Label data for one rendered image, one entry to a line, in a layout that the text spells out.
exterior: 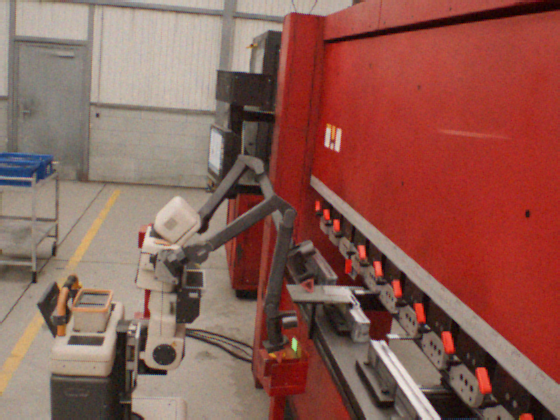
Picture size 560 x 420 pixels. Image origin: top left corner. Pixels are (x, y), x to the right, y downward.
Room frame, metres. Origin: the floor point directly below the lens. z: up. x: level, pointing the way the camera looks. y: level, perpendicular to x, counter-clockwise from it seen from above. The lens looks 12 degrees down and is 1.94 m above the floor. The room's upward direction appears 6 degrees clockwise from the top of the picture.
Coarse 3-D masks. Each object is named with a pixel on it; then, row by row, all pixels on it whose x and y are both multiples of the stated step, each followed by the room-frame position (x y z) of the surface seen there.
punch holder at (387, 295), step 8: (392, 264) 1.95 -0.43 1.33; (392, 272) 1.94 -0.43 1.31; (400, 272) 1.88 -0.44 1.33; (384, 280) 2.01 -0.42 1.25; (392, 280) 1.93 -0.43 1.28; (400, 280) 1.87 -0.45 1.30; (384, 288) 1.99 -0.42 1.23; (392, 288) 1.93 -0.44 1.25; (400, 288) 1.87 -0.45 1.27; (384, 296) 1.98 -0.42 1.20; (392, 296) 1.90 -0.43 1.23; (384, 304) 1.96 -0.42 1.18; (392, 304) 1.89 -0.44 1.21; (392, 312) 1.89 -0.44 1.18
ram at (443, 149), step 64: (384, 64) 2.31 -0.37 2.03; (448, 64) 1.74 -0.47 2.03; (512, 64) 1.39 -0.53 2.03; (320, 128) 3.25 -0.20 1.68; (384, 128) 2.22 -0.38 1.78; (448, 128) 1.69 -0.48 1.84; (512, 128) 1.35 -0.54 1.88; (320, 192) 3.09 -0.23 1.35; (384, 192) 2.14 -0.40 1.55; (448, 192) 1.63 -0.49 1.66; (512, 192) 1.31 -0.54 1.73; (448, 256) 1.56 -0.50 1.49; (512, 256) 1.26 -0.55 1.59; (512, 320) 1.21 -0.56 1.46
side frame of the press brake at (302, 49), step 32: (288, 32) 3.34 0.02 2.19; (320, 32) 3.35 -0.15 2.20; (288, 64) 3.32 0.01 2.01; (320, 64) 3.35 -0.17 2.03; (288, 96) 3.32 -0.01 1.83; (288, 128) 3.33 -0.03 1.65; (288, 160) 3.33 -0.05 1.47; (288, 192) 3.33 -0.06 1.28; (256, 320) 3.50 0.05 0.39; (384, 320) 3.45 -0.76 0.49; (256, 352) 3.41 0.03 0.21; (256, 384) 3.32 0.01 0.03
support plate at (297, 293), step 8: (288, 288) 2.51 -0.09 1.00; (296, 288) 2.52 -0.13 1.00; (304, 288) 2.52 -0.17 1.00; (320, 288) 2.55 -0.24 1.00; (296, 296) 2.42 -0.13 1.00; (304, 296) 2.43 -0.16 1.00; (312, 296) 2.44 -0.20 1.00; (320, 296) 2.45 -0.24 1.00; (328, 296) 2.46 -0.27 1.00; (336, 296) 2.47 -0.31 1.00; (344, 296) 2.48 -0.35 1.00
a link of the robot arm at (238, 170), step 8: (240, 160) 2.68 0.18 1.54; (248, 160) 2.67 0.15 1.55; (232, 168) 2.67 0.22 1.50; (240, 168) 2.67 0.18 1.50; (248, 168) 2.71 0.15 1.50; (264, 168) 2.68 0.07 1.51; (232, 176) 2.66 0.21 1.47; (240, 176) 2.67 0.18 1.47; (224, 184) 2.65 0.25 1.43; (232, 184) 2.65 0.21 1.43; (216, 192) 2.64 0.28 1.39; (224, 192) 2.63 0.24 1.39; (208, 200) 2.63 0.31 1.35; (216, 200) 2.62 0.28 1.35; (208, 208) 2.60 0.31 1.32; (216, 208) 2.62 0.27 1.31; (200, 216) 2.57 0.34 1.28; (208, 216) 2.59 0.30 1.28; (200, 224) 2.56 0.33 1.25
